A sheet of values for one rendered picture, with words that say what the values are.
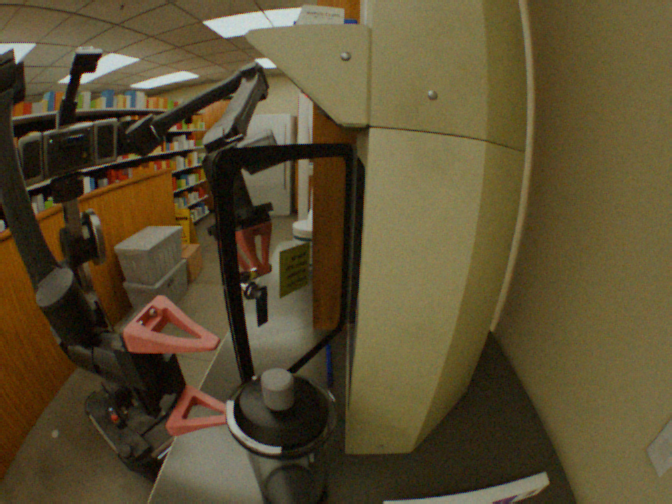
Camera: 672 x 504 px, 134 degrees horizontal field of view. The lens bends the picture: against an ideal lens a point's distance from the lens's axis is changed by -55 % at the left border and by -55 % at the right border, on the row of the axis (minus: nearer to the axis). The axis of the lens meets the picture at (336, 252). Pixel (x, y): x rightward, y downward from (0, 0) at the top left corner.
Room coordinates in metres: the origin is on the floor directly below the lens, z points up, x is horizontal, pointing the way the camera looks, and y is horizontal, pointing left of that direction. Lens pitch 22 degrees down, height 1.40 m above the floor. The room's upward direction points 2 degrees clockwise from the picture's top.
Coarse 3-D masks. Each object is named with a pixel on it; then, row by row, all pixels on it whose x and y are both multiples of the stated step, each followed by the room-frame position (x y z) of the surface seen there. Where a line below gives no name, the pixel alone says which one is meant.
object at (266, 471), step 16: (240, 384) 0.21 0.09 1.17; (320, 384) 0.22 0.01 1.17; (336, 416) 0.18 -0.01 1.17; (240, 432) 0.15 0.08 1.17; (320, 432) 0.16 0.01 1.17; (256, 448) 0.13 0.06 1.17; (272, 448) 0.14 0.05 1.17; (288, 448) 0.14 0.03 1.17; (304, 448) 0.14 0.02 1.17; (320, 448) 0.16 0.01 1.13; (256, 464) 0.15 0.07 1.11; (272, 464) 0.14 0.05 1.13; (288, 464) 0.14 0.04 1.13; (304, 464) 0.15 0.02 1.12; (320, 464) 0.16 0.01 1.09; (256, 480) 0.16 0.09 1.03; (272, 480) 0.14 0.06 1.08; (288, 480) 0.14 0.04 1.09; (304, 480) 0.15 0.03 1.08; (320, 480) 0.16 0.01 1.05; (272, 496) 0.14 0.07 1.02; (288, 496) 0.14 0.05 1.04; (304, 496) 0.14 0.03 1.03; (320, 496) 0.16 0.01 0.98
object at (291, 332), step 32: (320, 160) 0.49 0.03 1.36; (256, 192) 0.37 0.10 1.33; (288, 192) 0.42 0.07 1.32; (320, 192) 0.49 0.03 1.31; (256, 224) 0.37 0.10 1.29; (288, 224) 0.42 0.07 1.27; (320, 224) 0.49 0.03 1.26; (256, 256) 0.36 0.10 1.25; (288, 256) 0.42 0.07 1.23; (320, 256) 0.49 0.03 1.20; (224, 288) 0.32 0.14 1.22; (288, 288) 0.42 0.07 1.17; (320, 288) 0.49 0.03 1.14; (256, 320) 0.35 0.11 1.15; (288, 320) 0.41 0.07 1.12; (320, 320) 0.49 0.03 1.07; (256, 352) 0.34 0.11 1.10; (288, 352) 0.41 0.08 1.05
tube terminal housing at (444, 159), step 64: (384, 0) 0.27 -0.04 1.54; (448, 0) 0.26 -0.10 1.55; (512, 0) 0.37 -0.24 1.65; (384, 64) 0.27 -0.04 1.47; (448, 64) 0.26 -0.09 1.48; (512, 64) 0.33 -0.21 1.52; (384, 128) 0.27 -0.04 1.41; (448, 128) 0.26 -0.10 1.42; (512, 128) 0.33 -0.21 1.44; (384, 192) 0.27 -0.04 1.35; (448, 192) 0.26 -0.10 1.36; (512, 192) 0.36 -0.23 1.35; (384, 256) 0.27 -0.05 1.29; (448, 256) 0.26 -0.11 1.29; (384, 320) 0.27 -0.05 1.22; (448, 320) 0.26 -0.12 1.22; (384, 384) 0.27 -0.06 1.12; (448, 384) 0.30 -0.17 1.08; (384, 448) 0.26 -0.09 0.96
